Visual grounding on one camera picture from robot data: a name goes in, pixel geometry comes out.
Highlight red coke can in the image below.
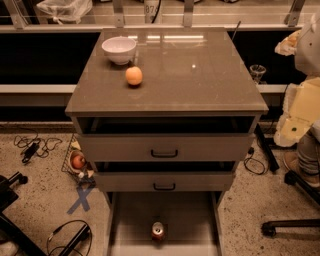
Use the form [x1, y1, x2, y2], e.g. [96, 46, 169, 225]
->
[151, 222, 165, 241]

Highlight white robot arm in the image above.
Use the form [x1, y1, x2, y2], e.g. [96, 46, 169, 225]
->
[295, 10, 320, 76]

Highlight grey drawer cabinet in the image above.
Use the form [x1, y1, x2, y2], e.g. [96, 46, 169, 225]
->
[64, 27, 270, 256]

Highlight top grey drawer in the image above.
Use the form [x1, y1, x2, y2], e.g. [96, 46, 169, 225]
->
[72, 116, 256, 162]

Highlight middle grey drawer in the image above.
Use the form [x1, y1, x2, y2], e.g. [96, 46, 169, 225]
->
[94, 162, 235, 192]

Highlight bottom open grey drawer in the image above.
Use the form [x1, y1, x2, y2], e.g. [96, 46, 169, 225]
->
[104, 192, 224, 256]

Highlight orange fruit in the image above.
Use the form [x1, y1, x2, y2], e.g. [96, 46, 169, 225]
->
[125, 66, 143, 86]

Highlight white ceramic bowl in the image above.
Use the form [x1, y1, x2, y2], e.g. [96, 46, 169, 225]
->
[101, 36, 136, 65]

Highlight red apple in basket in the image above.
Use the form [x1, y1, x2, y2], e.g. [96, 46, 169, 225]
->
[71, 155, 86, 169]

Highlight blue tape cross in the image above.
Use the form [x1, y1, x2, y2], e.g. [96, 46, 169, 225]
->
[67, 185, 94, 215]

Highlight clear glass cup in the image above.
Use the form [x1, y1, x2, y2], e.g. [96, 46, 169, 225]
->
[249, 64, 266, 84]

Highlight white plastic bag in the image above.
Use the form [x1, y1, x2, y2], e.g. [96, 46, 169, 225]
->
[36, 0, 93, 24]

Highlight black chair base leg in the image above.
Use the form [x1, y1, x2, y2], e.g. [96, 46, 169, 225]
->
[261, 170, 320, 237]

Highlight person leg and shoe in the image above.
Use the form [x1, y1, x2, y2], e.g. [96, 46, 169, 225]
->
[283, 120, 320, 190]

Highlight black stand leg left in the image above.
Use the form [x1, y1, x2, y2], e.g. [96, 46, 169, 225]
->
[0, 172, 46, 256]

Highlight wire basket on floor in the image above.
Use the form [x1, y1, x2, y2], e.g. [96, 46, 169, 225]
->
[61, 135, 95, 185]

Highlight black cable loop right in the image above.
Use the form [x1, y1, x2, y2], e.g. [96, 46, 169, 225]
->
[243, 146, 269, 176]

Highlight black power adapter cable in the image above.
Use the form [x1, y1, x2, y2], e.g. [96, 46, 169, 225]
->
[13, 128, 63, 165]

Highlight black cable loop bottom-left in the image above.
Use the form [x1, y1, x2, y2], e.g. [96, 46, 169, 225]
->
[46, 219, 93, 256]

